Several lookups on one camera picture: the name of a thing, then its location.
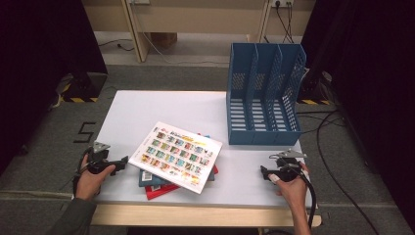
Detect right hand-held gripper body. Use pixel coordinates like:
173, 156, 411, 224
270, 149, 307, 183

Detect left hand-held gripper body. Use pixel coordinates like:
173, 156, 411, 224
85, 140, 121, 175

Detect blue file rack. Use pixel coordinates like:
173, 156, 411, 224
225, 42, 307, 146

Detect teal book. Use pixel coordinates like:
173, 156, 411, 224
138, 134, 216, 188

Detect red book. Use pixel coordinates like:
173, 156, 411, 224
145, 131, 219, 201

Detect white picture-print book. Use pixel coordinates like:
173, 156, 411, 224
127, 120, 223, 195

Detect person's right hand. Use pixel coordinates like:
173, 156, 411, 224
268, 162, 309, 209

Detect person's left hand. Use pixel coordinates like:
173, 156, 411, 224
75, 155, 115, 202

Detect black stand base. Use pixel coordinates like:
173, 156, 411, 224
297, 70, 333, 106
62, 71, 109, 104

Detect black curtain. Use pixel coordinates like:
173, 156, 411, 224
0, 0, 109, 175
300, 0, 415, 231

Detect brown cardboard box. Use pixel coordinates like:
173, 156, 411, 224
150, 31, 179, 50

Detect beige wooden desk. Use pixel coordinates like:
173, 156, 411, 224
81, 0, 317, 64

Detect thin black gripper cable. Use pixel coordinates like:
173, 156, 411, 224
58, 146, 95, 197

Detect thick black gripper cable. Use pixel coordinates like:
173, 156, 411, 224
283, 161, 318, 231

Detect long black floor cables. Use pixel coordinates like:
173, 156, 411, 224
297, 109, 381, 235

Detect white floor cable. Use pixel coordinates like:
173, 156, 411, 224
141, 30, 229, 66

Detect black floor cable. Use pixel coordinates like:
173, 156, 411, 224
97, 38, 135, 53

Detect black socket cables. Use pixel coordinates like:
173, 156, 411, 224
263, 1, 296, 44

